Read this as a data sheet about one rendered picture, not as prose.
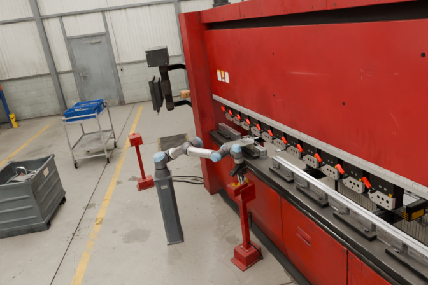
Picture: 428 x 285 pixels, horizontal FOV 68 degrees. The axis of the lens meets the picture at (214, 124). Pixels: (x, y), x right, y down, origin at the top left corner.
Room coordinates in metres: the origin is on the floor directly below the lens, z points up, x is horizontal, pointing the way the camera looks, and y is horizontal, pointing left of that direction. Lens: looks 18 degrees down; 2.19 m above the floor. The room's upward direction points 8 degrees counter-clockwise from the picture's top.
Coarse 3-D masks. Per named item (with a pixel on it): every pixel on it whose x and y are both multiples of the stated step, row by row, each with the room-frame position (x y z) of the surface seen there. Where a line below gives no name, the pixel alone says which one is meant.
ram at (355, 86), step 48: (240, 48) 2.93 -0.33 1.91; (288, 48) 2.23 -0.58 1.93; (336, 48) 1.79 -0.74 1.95; (384, 48) 1.49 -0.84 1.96; (240, 96) 3.03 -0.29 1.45; (288, 96) 2.26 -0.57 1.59; (336, 96) 1.79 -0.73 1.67; (384, 96) 1.48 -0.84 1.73; (336, 144) 1.79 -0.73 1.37; (384, 144) 1.47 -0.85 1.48
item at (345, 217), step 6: (336, 216) 1.73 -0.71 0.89; (342, 216) 1.70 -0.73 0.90; (348, 216) 1.69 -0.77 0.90; (348, 222) 1.64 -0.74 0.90; (354, 222) 1.63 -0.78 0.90; (354, 228) 1.59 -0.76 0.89; (360, 228) 1.57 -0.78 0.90; (360, 234) 1.55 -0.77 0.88; (366, 234) 1.51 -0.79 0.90; (372, 234) 1.51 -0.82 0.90
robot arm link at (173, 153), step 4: (192, 140) 2.72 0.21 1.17; (196, 140) 2.72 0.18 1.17; (200, 140) 2.74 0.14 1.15; (192, 144) 2.66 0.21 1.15; (196, 144) 2.69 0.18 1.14; (200, 144) 2.72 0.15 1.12; (172, 148) 2.97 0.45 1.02; (176, 148) 2.88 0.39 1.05; (180, 148) 2.83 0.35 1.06; (164, 152) 2.96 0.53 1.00; (168, 152) 2.94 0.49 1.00; (172, 152) 2.92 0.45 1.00; (176, 152) 2.86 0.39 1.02; (180, 152) 2.83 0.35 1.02; (172, 156) 2.91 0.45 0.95; (176, 156) 2.92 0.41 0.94
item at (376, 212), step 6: (420, 198) 1.87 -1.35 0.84; (426, 204) 1.89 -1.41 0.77; (378, 210) 1.78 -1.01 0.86; (384, 210) 1.76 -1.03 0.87; (378, 216) 1.74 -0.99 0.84; (384, 216) 1.74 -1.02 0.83; (390, 216) 1.77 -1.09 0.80; (396, 216) 1.79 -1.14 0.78; (390, 222) 1.77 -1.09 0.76; (396, 222) 1.78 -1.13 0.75
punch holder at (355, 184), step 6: (348, 168) 1.70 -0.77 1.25; (354, 168) 1.65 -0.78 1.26; (348, 174) 1.69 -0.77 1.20; (354, 174) 1.65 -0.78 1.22; (360, 174) 1.61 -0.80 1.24; (366, 174) 1.61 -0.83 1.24; (348, 180) 1.69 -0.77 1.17; (354, 180) 1.65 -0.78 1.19; (348, 186) 1.69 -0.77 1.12; (354, 186) 1.65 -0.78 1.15; (360, 186) 1.60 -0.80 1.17; (366, 186) 1.61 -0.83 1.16; (360, 192) 1.60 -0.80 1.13; (366, 192) 1.61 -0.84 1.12
